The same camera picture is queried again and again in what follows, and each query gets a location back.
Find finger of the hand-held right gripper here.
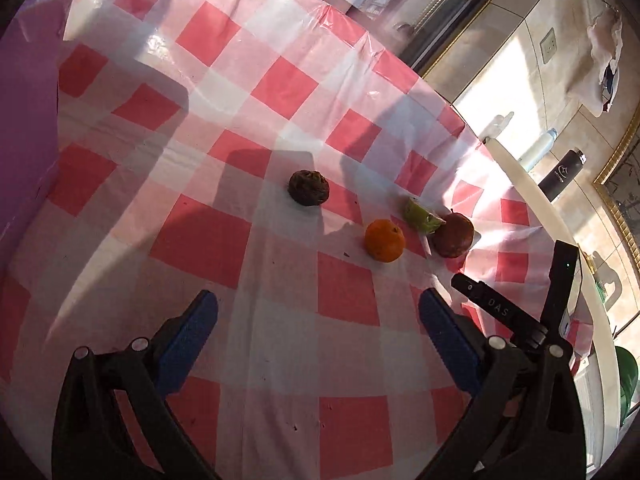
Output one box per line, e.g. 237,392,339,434
451,273,548,353
542,241,581,346

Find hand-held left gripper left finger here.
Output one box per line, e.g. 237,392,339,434
52,290,218,480

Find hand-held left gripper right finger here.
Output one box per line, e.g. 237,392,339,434
417,287,586,480

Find red apple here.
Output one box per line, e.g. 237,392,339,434
432,211,475,259

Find green fruit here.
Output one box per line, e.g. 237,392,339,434
404,197,446,235

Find large orange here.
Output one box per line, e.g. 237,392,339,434
364,218,406,263

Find dark brown mangosteen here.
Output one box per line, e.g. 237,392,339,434
288,169,331,207

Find purple box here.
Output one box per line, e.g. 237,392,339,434
0,0,76,256

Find black bottle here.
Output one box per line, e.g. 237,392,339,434
539,148,586,203

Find green stool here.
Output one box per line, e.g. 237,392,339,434
614,345,640,428

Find clear water bottle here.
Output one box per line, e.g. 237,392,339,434
518,128,559,172

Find white cloth bag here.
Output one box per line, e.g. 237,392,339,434
565,0,626,118

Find red white checkered tablecloth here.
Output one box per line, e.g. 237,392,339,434
0,0,601,480

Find gold picture frame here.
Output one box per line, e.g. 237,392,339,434
592,125,640,271

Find wall socket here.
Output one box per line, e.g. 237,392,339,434
539,27,559,64

